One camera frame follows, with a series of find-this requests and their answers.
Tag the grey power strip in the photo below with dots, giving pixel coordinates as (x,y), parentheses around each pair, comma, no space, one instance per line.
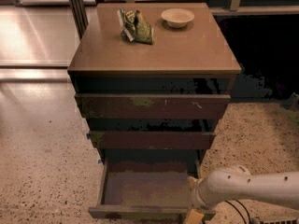
(275,220)

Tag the brown drawer cabinet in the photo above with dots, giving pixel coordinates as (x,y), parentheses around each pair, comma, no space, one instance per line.
(195,59)

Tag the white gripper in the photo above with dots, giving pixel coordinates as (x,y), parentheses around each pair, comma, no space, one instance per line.
(195,194)

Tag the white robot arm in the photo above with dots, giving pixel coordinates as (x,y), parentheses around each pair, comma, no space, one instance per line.
(237,183)

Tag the brown middle drawer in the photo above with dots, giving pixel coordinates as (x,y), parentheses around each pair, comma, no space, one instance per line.
(152,140)

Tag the brown top drawer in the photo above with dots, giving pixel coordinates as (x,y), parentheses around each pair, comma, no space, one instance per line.
(151,106)

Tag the brown drawer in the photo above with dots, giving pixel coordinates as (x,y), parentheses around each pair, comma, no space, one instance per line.
(146,192)
(151,106)
(152,140)

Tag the green chip bag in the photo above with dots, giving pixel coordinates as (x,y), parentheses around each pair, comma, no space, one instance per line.
(135,27)

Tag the brown bottom drawer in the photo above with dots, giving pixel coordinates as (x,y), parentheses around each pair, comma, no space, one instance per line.
(146,192)

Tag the white bowl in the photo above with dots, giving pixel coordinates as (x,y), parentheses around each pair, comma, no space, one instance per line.
(177,17)

